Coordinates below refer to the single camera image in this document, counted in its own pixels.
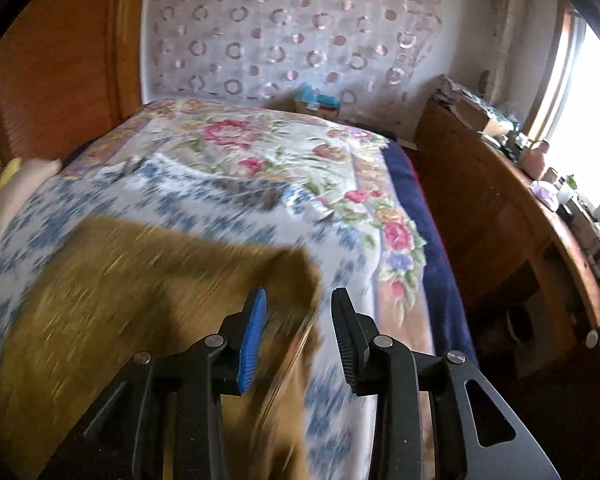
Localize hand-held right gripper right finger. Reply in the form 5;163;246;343
331;287;563;480

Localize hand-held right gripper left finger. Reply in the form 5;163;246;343
40;287;268;480

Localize brown patterned garment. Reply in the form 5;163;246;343
0;215;326;480

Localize navy blue blanket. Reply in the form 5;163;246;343
382;142;481;366

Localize blue white patterned cloth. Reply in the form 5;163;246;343
0;155;436;480

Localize dark round bin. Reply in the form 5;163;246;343
505;305;536;341

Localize wooden desk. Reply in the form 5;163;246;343
412;97;600;411

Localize floral blanket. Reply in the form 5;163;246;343
60;100;436;356

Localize blue box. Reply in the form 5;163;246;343
295;82;341;121

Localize cardboard box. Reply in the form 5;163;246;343
452;97;511;136

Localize pink figurine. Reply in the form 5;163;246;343
522;140;551;178

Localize cream pillow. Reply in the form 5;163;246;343
0;157;63;261

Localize circle patterned curtain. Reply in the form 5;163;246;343
140;0;506;141

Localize wooden wardrobe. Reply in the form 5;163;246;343
0;0;151;211

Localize window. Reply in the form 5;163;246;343
525;5;600;221

